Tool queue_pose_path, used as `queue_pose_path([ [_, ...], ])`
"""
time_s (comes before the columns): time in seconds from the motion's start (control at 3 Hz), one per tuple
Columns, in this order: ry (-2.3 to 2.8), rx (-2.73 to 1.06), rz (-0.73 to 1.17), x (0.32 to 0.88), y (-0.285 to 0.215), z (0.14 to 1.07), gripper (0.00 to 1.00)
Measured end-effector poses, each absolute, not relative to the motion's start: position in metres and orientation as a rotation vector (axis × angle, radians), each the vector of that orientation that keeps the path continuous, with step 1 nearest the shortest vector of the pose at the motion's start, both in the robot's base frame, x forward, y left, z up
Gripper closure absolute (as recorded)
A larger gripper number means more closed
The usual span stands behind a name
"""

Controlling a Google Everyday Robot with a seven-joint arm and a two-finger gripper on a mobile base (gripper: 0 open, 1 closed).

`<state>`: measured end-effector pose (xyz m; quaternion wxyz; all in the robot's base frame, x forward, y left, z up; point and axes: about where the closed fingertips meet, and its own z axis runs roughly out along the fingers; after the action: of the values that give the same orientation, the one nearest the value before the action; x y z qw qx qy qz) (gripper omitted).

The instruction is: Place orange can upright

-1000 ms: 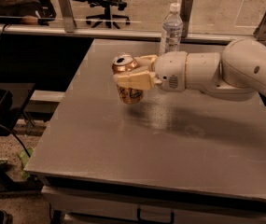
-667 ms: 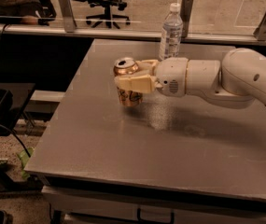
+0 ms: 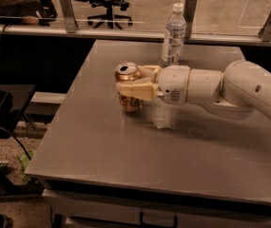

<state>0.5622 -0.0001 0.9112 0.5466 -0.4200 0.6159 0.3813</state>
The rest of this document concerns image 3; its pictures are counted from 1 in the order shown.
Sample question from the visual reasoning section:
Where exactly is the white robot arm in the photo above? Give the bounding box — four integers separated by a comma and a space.
115, 60, 271, 120

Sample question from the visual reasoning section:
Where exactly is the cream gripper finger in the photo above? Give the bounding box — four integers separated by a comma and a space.
116, 82, 159, 101
139, 66, 162, 83

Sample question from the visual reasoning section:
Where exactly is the left metal railing post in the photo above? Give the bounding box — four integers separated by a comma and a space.
59, 0, 78, 33

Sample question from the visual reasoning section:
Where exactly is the orange soda can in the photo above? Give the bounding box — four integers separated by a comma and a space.
115, 61, 142, 112

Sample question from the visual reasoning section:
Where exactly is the black cable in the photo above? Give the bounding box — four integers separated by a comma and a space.
0, 123, 32, 162

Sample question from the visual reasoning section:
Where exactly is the clear plastic water bottle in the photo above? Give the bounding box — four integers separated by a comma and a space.
162, 3, 186, 66

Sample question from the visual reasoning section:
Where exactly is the green crumpled wrapper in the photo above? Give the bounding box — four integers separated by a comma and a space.
17, 150, 35, 183

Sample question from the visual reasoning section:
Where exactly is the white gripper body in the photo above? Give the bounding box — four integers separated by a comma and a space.
158, 66, 190, 105

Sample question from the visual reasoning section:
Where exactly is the middle metal railing post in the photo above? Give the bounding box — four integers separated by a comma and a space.
184, 0, 198, 39

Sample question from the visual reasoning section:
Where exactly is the white table drawer base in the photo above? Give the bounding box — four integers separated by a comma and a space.
43, 189, 271, 228

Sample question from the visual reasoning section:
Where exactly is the black side table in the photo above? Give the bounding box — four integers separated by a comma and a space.
0, 85, 36, 139

